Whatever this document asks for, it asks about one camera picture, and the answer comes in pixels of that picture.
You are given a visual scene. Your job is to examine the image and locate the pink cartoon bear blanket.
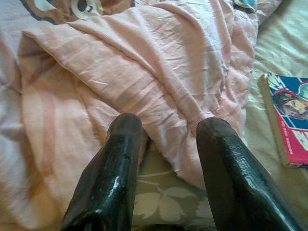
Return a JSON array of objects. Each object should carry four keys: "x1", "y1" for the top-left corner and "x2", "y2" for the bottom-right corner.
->
[{"x1": 0, "y1": 0, "x2": 282, "y2": 231}]

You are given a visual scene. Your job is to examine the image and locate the bed with grey floral sheet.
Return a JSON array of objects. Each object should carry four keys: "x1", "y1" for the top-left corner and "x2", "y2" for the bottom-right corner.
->
[{"x1": 131, "y1": 0, "x2": 308, "y2": 231}]

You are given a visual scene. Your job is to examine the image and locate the pink blue comic book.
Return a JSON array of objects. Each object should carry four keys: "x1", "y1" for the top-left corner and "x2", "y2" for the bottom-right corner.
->
[{"x1": 257, "y1": 73, "x2": 308, "y2": 169}]

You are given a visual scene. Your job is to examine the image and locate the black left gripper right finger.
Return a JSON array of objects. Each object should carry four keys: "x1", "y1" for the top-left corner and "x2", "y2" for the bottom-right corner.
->
[{"x1": 196, "y1": 117, "x2": 305, "y2": 231}]

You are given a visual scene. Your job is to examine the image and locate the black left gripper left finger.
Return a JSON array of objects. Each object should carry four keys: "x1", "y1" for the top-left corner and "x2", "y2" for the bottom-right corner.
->
[{"x1": 59, "y1": 113, "x2": 143, "y2": 231}]

